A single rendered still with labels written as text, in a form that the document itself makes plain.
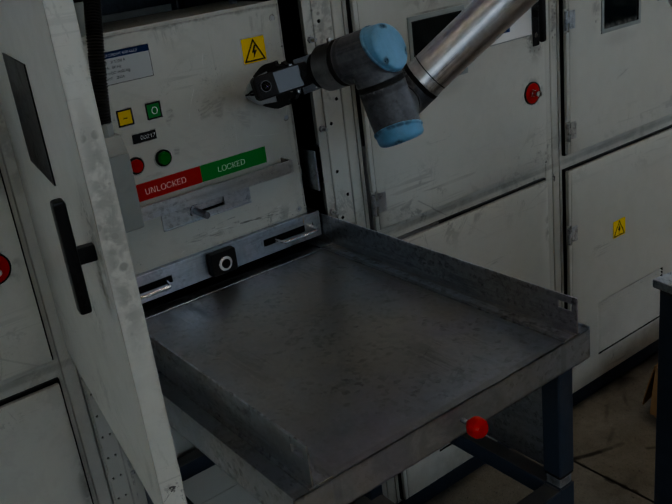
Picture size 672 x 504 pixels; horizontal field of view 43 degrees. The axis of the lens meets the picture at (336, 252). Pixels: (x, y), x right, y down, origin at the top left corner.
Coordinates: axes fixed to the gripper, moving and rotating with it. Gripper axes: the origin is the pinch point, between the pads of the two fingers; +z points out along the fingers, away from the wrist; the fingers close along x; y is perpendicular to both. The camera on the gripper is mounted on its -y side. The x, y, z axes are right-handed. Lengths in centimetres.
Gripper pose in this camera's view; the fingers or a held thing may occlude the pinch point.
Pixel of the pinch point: (247, 94)
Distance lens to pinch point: 177.1
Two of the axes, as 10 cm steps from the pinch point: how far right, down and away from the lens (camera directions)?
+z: -7.3, 1.0, 6.7
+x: -3.2, -9.2, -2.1
